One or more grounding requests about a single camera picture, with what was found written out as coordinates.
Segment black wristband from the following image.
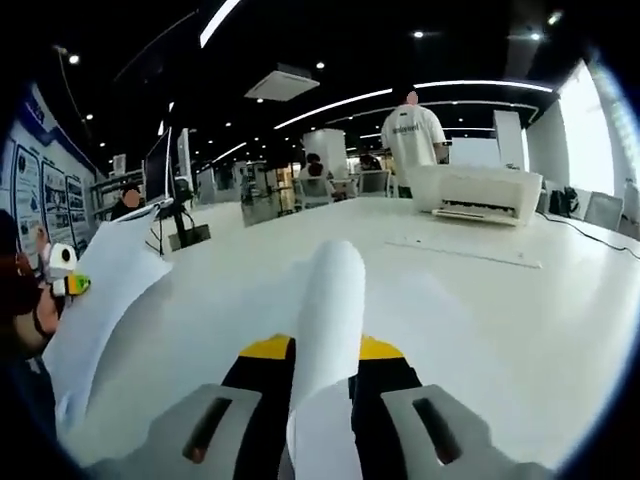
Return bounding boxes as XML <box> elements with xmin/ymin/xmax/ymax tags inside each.
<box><xmin>30</xmin><ymin>308</ymin><xmax>52</xmax><ymax>339</ymax></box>

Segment thin printing paper bundle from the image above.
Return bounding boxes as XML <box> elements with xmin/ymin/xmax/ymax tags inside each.
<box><xmin>41</xmin><ymin>201</ymin><xmax>176</xmax><ymax>432</ymax></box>

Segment white printer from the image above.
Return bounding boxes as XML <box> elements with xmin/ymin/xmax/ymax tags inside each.
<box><xmin>406</xmin><ymin>163</ymin><xmax>546</xmax><ymax>229</ymax></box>

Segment large window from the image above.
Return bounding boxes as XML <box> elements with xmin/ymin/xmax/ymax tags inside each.
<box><xmin>558</xmin><ymin>58</ymin><xmax>619</xmax><ymax>200</ymax></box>

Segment metal shelf rack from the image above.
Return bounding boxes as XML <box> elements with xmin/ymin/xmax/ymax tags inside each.
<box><xmin>88</xmin><ymin>167</ymin><xmax>147</xmax><ymax>217</ymax></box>

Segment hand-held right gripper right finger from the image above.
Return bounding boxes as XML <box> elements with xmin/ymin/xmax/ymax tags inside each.
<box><xmin>348</xmin><ymin>333</ymin><xmax>556</xmax><ymax>480</ymax></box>

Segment black table cable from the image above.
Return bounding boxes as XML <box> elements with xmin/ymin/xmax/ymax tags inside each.
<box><xmin>536</xmin><ymin>208</ymin><xmax>640</xmax><ymax>262</ymax></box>

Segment white office chair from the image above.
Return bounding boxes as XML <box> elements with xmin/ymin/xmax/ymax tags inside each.
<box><xmin>293</xmin><ymin>175</ymin><xmax>335</xmax><ymax>210</ymax></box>
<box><xmin>356</xmin><ymin>168</ymin><xmax>393</xmax><ymax>197</ymax></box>

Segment wall poster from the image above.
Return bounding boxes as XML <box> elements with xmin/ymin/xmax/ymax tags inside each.
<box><xmin>0</xmin><ymin>82</ymin><xmax>100</xmax><ymax>271</ymax></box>

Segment person's left hand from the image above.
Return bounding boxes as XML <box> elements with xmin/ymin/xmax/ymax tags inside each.
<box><xmin>33</xmin><ymin>241</ymin><xmax>69</xmax><ymax>335</ymax></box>

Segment ceiling air conditioner panel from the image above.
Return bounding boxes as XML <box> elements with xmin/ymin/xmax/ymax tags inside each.
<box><xmin>243</xmin><ymin>68</ymin><xmax>322</xmax><ymax>103</ymax></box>

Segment white printing paper sheet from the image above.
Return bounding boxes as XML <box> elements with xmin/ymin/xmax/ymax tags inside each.
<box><xmin>284</xmin><ymin>239</ymin><xmax>370</xmax><ymax>480</ymax></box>

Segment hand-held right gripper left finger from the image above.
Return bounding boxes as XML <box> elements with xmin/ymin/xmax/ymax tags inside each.
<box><xmin>144</xmin><ymin>333</ymin><xmax>299</xmax><ymax>480</ymax></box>

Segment grey office chair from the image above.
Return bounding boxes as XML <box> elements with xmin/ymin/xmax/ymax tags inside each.
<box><xmin>583</xmin><ymin>191</ymin><xmax>626</xmax><ymax>230</ymax></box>

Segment white table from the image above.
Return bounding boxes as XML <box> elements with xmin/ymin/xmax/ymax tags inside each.
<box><xmin>49</xmin><ymin>193</ymin><xmax>640</xmax><ymax>474</ymax></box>

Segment black backpack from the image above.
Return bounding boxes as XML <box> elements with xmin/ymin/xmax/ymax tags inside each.
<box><xmin>547</xmin><ymin>186</ymin><xmax>582</xmax><ymax>220</ymax></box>

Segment large dark monitor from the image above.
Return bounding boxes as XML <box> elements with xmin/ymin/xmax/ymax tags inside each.
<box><xmin>143</xmin><ymin>102</ymin><xmax>213</xmax><ymax>251</ymax></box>

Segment curved ceiling light strip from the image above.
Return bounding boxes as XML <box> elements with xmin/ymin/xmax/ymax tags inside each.
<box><xmin>273</xmin><ymin>79</ymin><xmax>555</xmax><ymax>130</ymax></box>

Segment long ceiling light strip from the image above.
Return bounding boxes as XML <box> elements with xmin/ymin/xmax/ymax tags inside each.
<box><xmin>198</xmin><ymin>0</ymin><xmax>242</xmax><ymax>50</ymax></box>

